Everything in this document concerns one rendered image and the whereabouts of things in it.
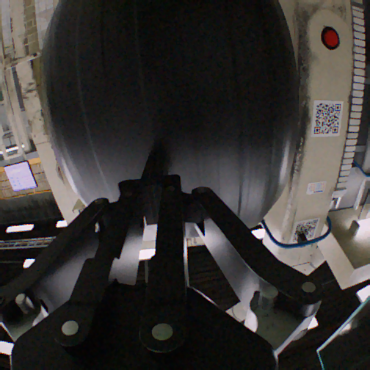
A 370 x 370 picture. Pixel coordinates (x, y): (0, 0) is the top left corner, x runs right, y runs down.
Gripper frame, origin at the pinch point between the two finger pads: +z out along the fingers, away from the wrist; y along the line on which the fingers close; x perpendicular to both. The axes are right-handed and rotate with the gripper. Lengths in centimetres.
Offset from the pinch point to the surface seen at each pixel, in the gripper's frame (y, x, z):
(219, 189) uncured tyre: 5.6, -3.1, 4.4
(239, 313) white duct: 28, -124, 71
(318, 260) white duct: 68, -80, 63
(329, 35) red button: 30.5, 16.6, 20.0
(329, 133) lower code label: 32.0, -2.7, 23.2
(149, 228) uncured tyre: -2.9, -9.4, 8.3
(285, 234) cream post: 25.4, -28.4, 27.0
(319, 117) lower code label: 29.1, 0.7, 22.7
